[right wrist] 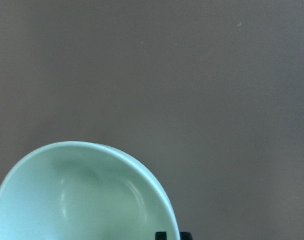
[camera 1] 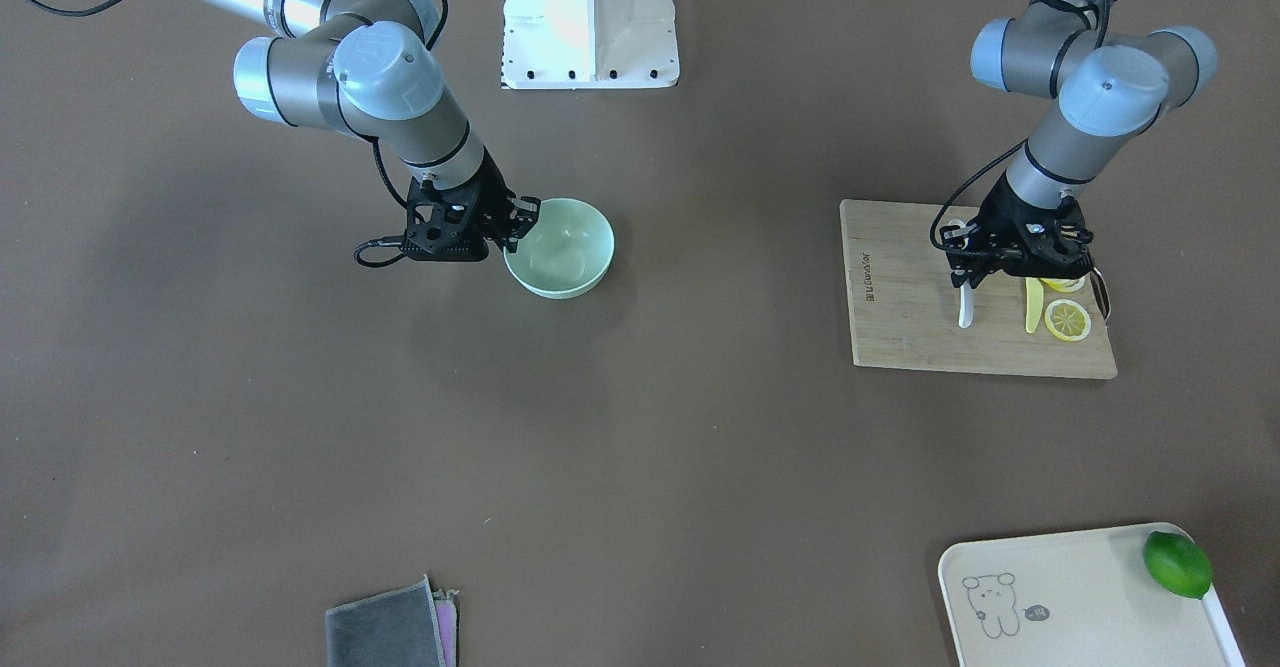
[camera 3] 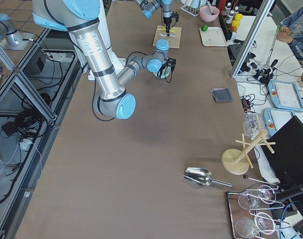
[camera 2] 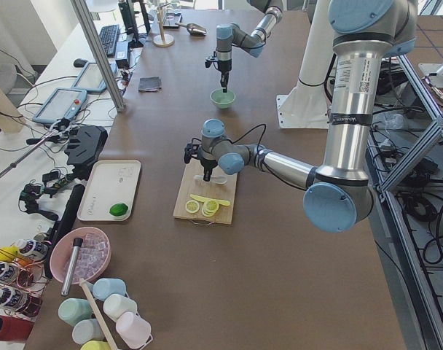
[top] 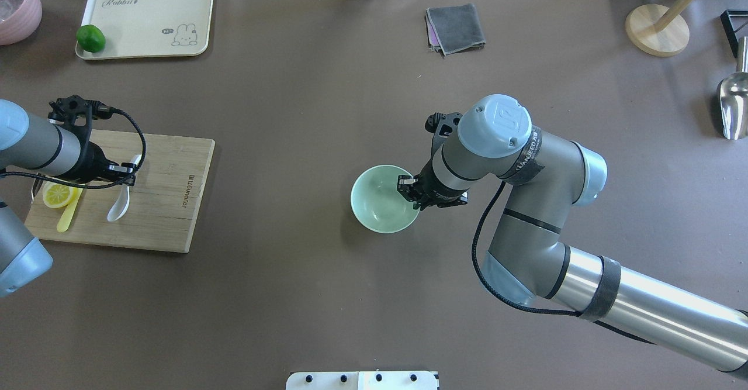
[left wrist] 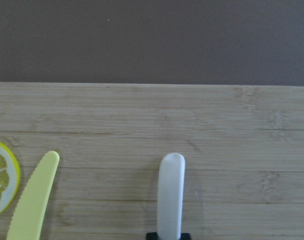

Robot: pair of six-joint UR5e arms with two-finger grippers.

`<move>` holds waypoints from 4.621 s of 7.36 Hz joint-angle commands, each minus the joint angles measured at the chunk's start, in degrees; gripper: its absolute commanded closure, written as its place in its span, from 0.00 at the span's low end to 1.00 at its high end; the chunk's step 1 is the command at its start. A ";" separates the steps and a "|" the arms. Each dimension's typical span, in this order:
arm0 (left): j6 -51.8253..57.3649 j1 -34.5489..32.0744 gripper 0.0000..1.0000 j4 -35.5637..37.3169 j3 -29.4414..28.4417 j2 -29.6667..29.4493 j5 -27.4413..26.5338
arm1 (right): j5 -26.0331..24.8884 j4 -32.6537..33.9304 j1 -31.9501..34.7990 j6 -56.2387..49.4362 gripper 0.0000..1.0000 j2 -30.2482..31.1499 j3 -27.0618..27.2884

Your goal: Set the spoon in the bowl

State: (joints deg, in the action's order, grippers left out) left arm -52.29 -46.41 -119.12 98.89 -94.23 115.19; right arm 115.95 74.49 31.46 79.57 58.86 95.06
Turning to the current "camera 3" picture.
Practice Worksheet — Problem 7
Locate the near teach pendant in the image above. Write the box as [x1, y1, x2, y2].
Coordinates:
[263, 108, 296, 136]

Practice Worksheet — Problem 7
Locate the metal scoop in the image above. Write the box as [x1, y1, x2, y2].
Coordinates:
[183, 167, 232, 187]

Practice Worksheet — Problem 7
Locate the black monitor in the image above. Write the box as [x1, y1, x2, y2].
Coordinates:
[262, 116, 303, 185]

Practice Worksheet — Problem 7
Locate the wine glass rack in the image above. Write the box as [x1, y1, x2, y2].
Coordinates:
[226, 184, 291, 239]

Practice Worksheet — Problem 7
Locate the yellow sauce bottle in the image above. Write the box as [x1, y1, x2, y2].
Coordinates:
[230, 20, 240, 33]

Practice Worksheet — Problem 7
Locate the light green bowl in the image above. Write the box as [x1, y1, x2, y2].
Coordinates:
[155, 67, 170, 79]

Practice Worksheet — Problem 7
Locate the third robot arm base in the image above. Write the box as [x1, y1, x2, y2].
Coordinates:
[0, 13, 28, 50]

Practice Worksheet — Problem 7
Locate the bamboo cutting board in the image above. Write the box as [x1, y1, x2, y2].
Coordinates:
[152, 25, 181, 49]

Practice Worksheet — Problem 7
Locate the far teach pendant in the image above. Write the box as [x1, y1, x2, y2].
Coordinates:
[268, 80, 303, 112]

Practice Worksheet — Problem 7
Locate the teach pendant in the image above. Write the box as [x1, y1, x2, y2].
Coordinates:
[268, 80, 303, 112]
[263, 108, 296, 136]

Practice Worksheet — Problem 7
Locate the wooden mug tree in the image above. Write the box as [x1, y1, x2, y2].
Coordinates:
[221, 115, 276, 175]

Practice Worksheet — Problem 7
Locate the green lime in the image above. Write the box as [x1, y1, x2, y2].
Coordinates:
[201, 25, 208, 31]

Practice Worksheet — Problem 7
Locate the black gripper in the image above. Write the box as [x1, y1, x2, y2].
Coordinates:
[156, 57, 176, 77]
[162, 10, 179, 35]

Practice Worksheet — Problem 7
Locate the person in blue hoodie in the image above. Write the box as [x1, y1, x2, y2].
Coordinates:
[277, 6, 303, 60]

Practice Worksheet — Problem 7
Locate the cream tray with bear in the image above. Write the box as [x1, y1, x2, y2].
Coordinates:
[199, 27, 227, 47]

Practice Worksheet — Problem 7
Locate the clear plastic container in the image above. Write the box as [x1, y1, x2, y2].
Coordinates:
[243, 113, 266, 138]

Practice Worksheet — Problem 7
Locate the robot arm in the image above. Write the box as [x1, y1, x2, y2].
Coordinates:
[135, 0, 179, 36]
[32, 0, 169, 120]

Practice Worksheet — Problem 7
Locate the grey folded cloth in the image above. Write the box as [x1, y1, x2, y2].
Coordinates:
[211, 88, 233, 103]

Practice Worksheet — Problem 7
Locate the aluminium frame post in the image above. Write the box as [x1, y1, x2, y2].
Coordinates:
[230, 0, 275, 78]

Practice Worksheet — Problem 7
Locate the pink mixing bowl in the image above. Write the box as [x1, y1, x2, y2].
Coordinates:
[199, 5, 220, 22]

